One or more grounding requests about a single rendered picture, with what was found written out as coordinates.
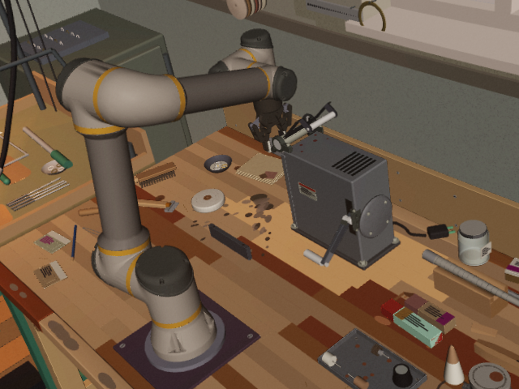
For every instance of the black knob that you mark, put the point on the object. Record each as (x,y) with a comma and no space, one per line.
(402,373)

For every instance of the teal compound box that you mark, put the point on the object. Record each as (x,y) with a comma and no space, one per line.
(417,326)

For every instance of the small wooden wedge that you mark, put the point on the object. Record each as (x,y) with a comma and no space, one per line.
(483,330)

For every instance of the grey round guard flap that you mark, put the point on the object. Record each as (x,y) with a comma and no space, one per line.
(377,216)

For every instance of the wooden side bench tray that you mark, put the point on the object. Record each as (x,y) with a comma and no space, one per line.
(44,121)

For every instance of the grey parts tray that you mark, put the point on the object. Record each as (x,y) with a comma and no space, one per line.
(365,364)

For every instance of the white roller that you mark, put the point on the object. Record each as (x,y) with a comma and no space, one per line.
(325,117)

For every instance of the tan printed card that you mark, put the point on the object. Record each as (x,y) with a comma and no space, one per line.
(50,274)

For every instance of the white and purple box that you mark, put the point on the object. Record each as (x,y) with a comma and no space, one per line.
(513,270)

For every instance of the dark blue plate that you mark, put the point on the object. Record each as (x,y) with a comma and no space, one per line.
(65,39)

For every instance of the tan woven mat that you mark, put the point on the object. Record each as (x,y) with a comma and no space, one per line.
(259,168)

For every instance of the grey lever with white grip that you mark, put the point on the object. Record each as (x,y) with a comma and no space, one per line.
(335,243)

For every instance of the pale green printed card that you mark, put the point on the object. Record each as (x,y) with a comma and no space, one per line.
(52,241)

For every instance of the white mounted point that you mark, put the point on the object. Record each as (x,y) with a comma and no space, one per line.
(330,360)

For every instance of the wooden bristle brush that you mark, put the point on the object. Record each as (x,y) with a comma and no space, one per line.
(156,174)

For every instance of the grey tapered mandrel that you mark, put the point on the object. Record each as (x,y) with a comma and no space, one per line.
(466,272)

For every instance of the cream buffing wheel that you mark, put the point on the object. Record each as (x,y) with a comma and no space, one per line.
(241,8)

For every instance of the beige wall shelf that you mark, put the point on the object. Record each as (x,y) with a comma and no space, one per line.
(405,52)

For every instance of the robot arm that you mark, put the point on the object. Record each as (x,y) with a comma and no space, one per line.
(117,97)

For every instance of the grey toothed bar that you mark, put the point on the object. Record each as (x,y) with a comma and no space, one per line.
(330,9)

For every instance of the grey metal dish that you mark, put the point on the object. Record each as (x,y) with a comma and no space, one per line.
(52,167)

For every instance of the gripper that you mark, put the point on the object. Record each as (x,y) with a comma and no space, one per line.
(268,113)

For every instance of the brown mounted point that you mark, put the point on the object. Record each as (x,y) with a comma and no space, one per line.
(381,351)
(357,378)

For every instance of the set of grey needle files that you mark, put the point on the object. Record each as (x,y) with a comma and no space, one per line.
(38,193)

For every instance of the brown and purple box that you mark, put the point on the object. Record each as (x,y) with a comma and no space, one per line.
(436,312)

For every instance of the white jar with grey lid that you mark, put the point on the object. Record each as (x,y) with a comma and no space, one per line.
(473,243)

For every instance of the dark grey polishing head body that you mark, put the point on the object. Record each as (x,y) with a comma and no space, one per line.
(324,202)

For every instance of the grey metal stand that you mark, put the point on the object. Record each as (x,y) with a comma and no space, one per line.
(38,77)

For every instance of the blue pencil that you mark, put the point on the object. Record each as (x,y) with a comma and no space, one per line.
(74,242)

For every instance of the white and tan cone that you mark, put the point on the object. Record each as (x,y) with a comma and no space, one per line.
(453,366)

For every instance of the grey round tin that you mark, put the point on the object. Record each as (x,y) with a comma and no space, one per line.
(490,377)

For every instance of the black flat bar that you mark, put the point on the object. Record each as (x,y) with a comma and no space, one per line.
(230,241)

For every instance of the red compound box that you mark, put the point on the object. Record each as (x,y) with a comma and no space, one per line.
(391,308)

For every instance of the dark blue bowl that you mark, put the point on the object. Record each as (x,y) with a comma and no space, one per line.
(217,164)

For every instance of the long wooden block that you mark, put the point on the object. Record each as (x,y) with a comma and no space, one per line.
(462,289)

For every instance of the white buffing disc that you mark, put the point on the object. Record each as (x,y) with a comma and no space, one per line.
(208,201)

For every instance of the black power plug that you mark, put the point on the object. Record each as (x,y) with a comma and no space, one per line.
(440,231)

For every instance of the dark purple base plate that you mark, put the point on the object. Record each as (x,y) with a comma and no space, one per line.
(239,336)

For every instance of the olive green cabinet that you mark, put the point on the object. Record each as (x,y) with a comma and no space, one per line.
(134,52)

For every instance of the wooden strip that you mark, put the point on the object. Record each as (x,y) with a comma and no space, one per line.
(496,351)

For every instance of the orange pad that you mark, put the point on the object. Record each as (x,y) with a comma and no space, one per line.
(18,173)

